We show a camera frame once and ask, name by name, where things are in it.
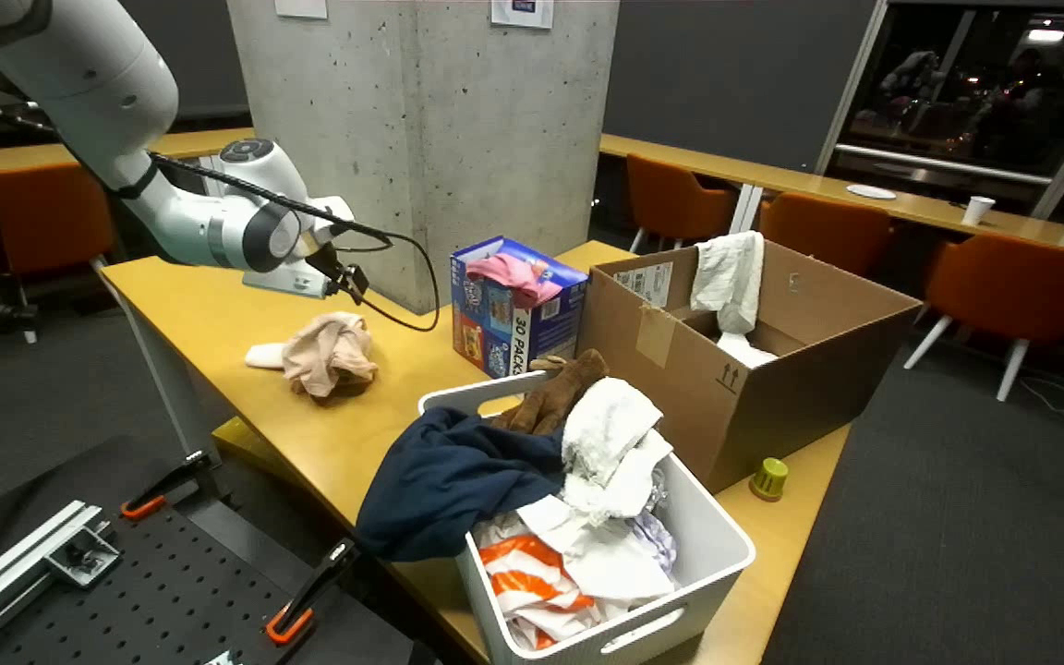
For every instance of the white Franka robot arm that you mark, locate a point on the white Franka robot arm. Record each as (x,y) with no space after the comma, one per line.
(91,86)

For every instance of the white wall plate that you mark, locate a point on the white wall plate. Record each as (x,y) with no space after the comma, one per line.
(521,13)
(299,8)

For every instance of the brown cardboard box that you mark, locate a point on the brown cardboard box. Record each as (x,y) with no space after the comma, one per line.
(791,371)

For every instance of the brown plush toy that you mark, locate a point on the brown plush toy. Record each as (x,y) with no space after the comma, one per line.
(552,393)

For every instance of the pink cloth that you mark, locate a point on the pink cloth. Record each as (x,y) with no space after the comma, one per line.
(516,276)

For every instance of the orange and white cloth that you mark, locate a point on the orange and white cloth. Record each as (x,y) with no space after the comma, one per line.
(535,594)

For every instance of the orange chair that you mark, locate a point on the orange chair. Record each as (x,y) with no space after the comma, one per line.
(1025,288)
(37,222)
(680,201)
(828,234)

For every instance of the dark window with frame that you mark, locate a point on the dark window with frame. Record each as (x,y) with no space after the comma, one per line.
(989,86)

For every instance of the white crumpled cloth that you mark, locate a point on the white crumpled cloth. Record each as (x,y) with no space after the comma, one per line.
(609,457)

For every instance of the black perforated breadboard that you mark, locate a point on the black perforated breadboard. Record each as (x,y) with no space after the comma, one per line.
(176,594)

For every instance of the white paper sheet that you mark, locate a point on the white paper sheet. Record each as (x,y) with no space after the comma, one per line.
(871,189)

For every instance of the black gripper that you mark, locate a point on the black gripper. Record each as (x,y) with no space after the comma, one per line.
(328,263)

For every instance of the navy blue cloth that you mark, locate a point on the navy blue cloth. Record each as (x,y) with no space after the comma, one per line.
(461,474)

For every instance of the white cloth on cardboard box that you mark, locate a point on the white cloth on cardboard box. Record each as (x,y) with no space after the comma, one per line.
(730,277)

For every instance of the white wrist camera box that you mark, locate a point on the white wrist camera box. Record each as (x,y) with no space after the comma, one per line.
(295,282)

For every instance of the white paper cup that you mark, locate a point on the white paper cup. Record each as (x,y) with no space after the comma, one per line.
(978,207)

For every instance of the blue printed cardboard box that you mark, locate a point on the blue printed cardboard box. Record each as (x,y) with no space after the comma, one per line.
(516,334)

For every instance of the small yellow-green cap object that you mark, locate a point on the small yellow-green cap object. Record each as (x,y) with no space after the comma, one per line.
(769,479)

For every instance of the pink shirt with orange print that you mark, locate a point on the pink shirt with orange print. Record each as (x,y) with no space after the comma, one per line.
(329,355)

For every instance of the aluminium rail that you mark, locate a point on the aluminium rail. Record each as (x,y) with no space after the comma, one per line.
(29,568)

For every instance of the long wooden window desk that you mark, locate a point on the long wooden window desk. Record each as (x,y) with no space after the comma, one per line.
(804,185)

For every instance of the white plastic basket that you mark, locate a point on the white plastic basket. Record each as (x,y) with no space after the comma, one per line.
(702,542)

